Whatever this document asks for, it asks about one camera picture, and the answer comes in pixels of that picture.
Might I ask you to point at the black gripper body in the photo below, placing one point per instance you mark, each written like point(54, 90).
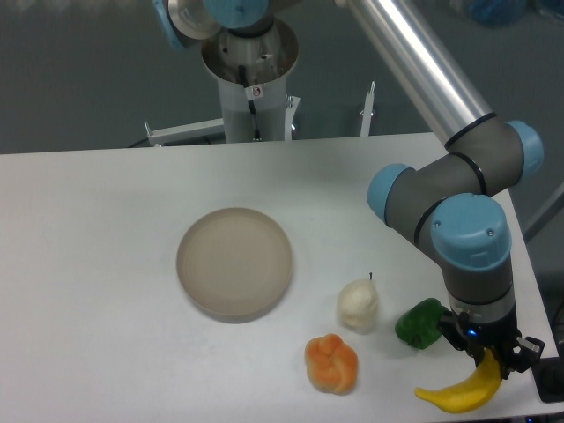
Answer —
point(493, 334)

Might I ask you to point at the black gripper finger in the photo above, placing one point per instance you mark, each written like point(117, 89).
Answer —
point(460, 338)
point(519, 354)

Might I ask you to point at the yellow toy banana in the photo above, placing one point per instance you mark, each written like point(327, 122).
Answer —
point(470, 394)

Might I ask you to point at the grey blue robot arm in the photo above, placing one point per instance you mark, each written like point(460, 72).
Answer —
point(446, 209)

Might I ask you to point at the green toy bell pepper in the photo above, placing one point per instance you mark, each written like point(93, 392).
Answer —
point(418, 326)

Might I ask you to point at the black device at table corner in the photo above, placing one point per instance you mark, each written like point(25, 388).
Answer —
point(548, 377)

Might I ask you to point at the white toy pear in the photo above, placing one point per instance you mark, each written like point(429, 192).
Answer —
point(357, 305)

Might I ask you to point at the orange knotted bread roll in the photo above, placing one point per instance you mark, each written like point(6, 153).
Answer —
point(332, 365)

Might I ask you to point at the grey metal leg right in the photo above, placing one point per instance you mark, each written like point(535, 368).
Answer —
point(544, 214)

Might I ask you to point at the beige round plate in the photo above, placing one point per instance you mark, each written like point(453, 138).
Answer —
point(235, 264)

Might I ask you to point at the white metal bracket right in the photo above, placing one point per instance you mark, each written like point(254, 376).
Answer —
point(368, 111)

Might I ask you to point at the white metal bracket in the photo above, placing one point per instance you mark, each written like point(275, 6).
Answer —
point(186, 134)
point(368, 111)

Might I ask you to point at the white metal bracket left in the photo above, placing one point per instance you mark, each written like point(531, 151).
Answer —
point(186, 134)

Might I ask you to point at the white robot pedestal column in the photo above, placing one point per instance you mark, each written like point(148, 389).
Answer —
point(251, 66)

